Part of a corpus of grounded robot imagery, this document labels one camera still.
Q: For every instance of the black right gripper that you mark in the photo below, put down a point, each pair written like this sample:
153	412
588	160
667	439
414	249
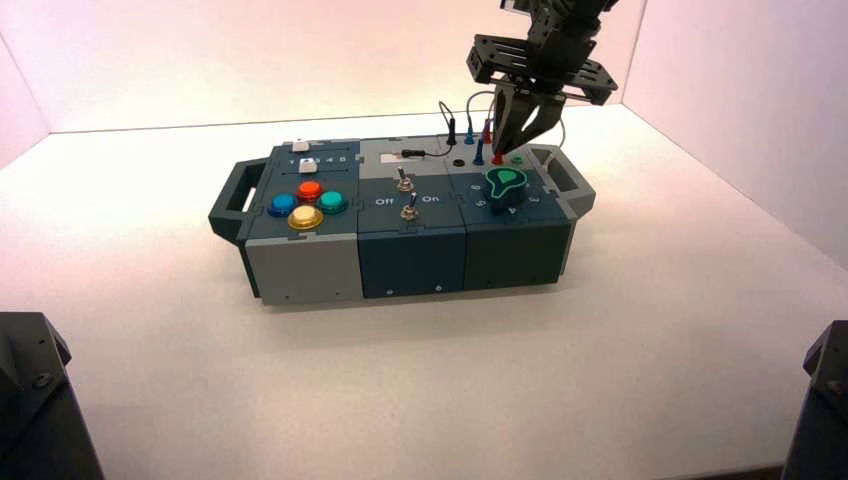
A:
556	56

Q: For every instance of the green rotary knob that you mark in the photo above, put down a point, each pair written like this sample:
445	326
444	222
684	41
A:
506	187

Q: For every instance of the grey and teal control box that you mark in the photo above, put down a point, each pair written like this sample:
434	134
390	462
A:
411	258

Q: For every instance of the teal push button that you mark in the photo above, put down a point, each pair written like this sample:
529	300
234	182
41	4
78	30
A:
332	201

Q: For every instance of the white slider key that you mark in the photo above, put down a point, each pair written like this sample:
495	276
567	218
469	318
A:
307	166
301	146

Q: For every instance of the red push button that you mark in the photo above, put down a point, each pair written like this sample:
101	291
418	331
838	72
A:
309	191

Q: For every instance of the yellow push button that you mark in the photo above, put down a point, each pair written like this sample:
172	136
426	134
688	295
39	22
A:
305	217

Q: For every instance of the blue push button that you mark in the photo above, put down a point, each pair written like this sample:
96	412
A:
283	204

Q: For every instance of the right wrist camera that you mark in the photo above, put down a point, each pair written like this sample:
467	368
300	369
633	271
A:
520	5

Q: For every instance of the metal toggle switch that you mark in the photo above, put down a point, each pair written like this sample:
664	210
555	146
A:
410	207
402	180

